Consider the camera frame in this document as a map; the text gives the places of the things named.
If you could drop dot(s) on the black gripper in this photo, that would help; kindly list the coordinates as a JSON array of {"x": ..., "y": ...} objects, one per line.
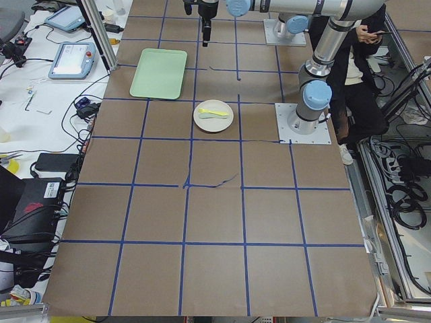
[{"x": 207, "y": 9}]

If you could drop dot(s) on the yellow plastic fork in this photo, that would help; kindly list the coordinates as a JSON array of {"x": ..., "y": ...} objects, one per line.
[{"x": 220, "y": 114}]

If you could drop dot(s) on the black smartphone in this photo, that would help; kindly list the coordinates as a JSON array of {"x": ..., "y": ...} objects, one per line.
[{"x": 382, "y": 33}]

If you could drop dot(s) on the near blue teach pendant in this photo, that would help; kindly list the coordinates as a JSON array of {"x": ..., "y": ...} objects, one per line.
[{"x": 73, "y": 60}]

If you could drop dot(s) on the far blue teach pendant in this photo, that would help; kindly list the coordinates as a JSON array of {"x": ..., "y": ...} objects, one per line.
[{"x": 67, "y": 19}]

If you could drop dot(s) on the seated person in black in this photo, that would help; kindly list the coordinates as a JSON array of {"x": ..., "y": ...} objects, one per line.
[{"x": 354, "y": 111}]

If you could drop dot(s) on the gold cylinder tool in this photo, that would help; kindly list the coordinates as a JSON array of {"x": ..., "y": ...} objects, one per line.
[{"x": 114, "y": 41}]

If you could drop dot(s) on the light green plastic spoon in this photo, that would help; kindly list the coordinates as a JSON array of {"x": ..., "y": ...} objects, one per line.
[{"x": 207, "y": 115}]

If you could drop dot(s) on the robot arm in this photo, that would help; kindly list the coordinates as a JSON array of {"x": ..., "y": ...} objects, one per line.
[
  {"x": 296, "y": 23},
  {"x": 316, "y": 94}
]

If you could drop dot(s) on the aluminium frame post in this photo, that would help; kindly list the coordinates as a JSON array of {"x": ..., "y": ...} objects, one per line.
[{"x": 94, "y": 22}]

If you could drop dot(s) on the light green tray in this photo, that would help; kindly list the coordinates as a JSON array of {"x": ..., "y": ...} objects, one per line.
[{"x": 159, "y": 74}]

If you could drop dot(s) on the black power brick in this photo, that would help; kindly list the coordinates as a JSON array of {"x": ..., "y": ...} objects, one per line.
[{"x": 55, "y": 162}]

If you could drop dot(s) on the blue teach pendant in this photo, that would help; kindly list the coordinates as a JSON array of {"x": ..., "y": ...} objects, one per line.
[
  {"x": 67, "y": 19},
  {"x": 73, "y": 60}
]

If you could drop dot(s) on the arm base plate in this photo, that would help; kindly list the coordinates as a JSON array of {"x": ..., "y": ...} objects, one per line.
[
  {"x": 293, "y": 130},
  {"x": 277, "y": 34}
]

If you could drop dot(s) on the beige round plate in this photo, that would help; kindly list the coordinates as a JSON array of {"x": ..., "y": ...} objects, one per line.
[{"x": 213, "y": 125}]

